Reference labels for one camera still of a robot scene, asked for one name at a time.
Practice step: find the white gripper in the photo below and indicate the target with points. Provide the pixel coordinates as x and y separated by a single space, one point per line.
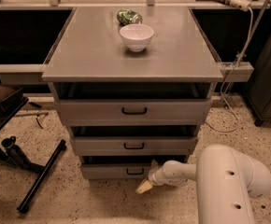
156 176

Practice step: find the grey bottom drawer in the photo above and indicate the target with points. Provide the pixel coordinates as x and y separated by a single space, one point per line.
115 171

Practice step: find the grey drawer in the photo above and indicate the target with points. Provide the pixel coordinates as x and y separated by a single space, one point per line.
115 171
132 112
133 146

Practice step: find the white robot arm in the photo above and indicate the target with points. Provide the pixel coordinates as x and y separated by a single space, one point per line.
226 180

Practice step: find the grey middle drawer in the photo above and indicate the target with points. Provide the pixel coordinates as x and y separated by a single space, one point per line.
133 146

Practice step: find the grey drawer cabinet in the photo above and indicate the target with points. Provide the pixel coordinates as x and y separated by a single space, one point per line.
91 62

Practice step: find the grey top drawer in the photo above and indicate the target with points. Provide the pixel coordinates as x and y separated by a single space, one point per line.
132 112

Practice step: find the white ceramic bowl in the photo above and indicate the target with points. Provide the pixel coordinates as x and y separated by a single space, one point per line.
136 37

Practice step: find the dark cabinet at right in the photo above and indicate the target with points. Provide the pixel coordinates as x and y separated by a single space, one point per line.
268 75

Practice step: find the black table stand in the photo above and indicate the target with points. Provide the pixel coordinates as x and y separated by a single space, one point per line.
14 155

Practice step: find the brown box on table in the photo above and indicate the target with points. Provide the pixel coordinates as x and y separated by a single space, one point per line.
10 97

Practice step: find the grey workbench rail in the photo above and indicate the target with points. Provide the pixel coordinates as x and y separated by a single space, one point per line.
22 74

